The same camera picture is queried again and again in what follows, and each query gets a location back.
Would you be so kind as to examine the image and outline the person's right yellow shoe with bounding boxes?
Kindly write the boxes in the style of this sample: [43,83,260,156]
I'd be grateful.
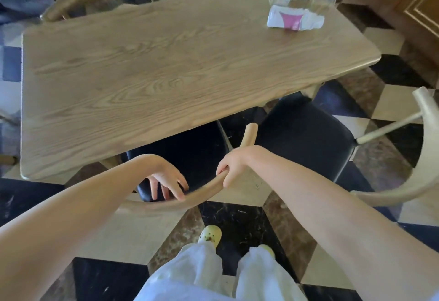
[257,244,276,260]

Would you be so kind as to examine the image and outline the person's left yellow shoe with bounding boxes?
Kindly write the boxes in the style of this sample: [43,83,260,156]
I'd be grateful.
[198,225,223,250]

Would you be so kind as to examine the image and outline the person's right forearm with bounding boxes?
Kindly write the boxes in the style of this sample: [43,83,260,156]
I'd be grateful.
[245,146,439,301]

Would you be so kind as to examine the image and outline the person's white trousers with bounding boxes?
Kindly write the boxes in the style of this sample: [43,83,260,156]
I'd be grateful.
[134,242,308,301]

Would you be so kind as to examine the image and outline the person's left hand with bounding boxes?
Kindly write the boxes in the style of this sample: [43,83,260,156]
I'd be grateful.
[137,155,189,203]

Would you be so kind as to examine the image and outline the wooden table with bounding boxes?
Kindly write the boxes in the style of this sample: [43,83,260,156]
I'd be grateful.
[20,0,382,181]

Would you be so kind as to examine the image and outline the white plastic bottle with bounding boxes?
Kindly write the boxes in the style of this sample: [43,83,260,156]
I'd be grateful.
[267,4,325,32]

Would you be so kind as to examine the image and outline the person's left forearm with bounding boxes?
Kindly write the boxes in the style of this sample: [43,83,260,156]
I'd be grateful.
[0,155,151,301]

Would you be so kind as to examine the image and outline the person's right hand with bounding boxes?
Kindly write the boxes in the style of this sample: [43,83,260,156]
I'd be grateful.
[216,146,256,189]

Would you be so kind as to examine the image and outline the person's yellow shoe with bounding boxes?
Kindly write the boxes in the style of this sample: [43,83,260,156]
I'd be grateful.
[257,244,276,260]
[198,225,223,250]

